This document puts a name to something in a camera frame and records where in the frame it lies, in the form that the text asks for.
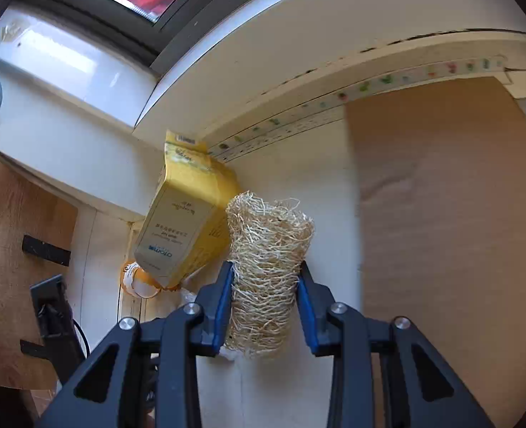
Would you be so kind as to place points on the tan loofah sponge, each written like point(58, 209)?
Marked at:
point(267, 254)

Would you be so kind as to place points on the large brown board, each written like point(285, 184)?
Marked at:
point(445, 232)

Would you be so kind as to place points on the white plastic scrap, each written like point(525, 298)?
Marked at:
point(188, 297)

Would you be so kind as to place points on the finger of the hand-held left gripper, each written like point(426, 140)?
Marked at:
point(56, 321)

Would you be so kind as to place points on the printed sealing tape strip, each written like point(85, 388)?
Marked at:
point(379, 83)

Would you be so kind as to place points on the pale yellow carton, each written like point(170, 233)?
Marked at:
point(178, 223)

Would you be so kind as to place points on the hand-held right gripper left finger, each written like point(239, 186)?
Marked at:
point(225, 310)

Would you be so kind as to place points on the orange white cup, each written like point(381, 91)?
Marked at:
point(131, 277)

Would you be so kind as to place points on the light wooden panel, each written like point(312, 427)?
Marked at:
point(4, 232)

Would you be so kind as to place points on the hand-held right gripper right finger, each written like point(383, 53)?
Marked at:
point(307, 321)

